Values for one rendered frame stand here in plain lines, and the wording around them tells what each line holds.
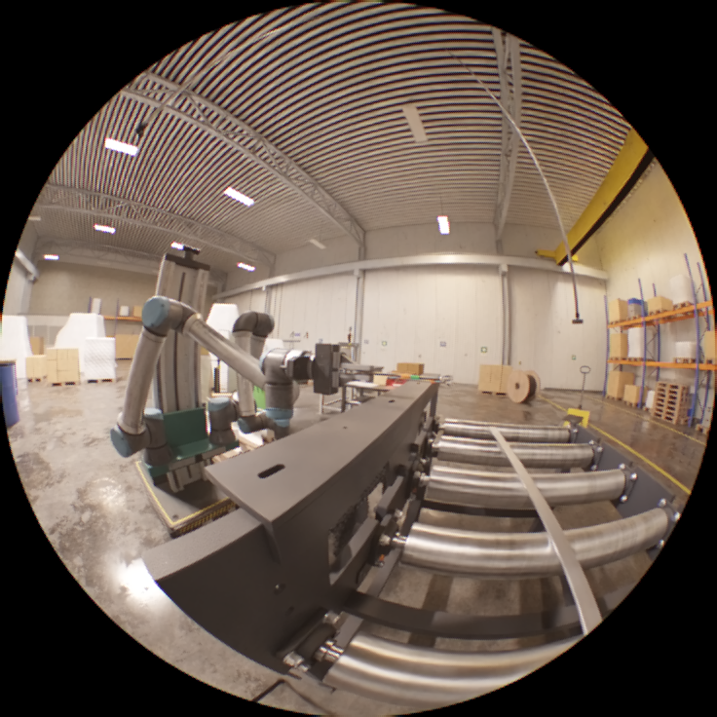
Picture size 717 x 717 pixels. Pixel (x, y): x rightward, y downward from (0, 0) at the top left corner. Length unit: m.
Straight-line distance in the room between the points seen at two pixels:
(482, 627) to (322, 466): 0.49
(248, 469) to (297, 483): 0.05
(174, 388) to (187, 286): 0.63
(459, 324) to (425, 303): 1.99
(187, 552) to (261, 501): 0.07
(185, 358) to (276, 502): 1.39
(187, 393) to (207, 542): 1.41
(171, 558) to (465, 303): 10.99
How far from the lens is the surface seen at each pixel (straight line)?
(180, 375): 1.50
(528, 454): 1.05
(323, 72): 7.65
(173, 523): 1.45
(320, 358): 0.55
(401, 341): 11.02
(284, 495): 0.17
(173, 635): 1.48
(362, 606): 0.54
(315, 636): 0.38
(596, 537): 0.66
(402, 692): 0.38
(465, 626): 0.55
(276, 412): 0.67
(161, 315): 0.86
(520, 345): 11.14
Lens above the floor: 1.27
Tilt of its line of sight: 2 degrees down
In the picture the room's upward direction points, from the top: 3 degrees clockwise
